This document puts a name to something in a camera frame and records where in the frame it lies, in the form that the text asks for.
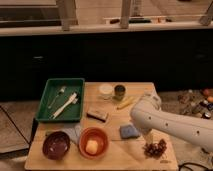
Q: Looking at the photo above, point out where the spice bottle with dark cap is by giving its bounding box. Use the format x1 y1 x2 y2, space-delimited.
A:
202 112 212 119

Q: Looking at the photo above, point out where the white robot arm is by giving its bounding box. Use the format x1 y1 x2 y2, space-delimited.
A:
130 93 213 152

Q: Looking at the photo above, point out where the wooden table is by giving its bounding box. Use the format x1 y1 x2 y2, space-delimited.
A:
25 82 178 171

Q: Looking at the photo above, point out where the grey cloth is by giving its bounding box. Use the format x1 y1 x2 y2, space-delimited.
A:
62 123 82 144

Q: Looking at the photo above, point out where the dark green cup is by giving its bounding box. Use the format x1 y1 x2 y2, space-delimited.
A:
114 85 126 101

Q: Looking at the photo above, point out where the brown rectangular block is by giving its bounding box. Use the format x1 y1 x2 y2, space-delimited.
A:
87 108 108 122

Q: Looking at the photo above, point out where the orange bowl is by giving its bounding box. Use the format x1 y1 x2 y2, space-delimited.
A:
79 127 109 159

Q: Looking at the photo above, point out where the purple bowl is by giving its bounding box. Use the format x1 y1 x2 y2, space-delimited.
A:
42 131 70 160

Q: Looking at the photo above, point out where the yellow lemon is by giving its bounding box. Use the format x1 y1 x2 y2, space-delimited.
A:
86 140 98 155

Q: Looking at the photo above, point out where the white cup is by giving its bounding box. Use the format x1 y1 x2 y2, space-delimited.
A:
99 83 113 100

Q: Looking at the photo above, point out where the black cable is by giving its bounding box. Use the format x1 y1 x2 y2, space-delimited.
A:
178 162 211 171

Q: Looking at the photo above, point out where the bunch of dark grapes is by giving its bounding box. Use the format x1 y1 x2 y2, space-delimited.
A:
143 139 167 158

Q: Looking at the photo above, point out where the green plastic tray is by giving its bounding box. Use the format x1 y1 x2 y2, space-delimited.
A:
35 78 84 123

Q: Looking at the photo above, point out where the yellow banana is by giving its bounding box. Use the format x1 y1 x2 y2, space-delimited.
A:
117 97 134 110

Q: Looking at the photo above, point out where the metal spoon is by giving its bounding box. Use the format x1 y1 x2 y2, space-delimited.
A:
48 86 66 109

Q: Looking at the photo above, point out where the blue sponge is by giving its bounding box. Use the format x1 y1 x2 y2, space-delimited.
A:
119 125 140 139

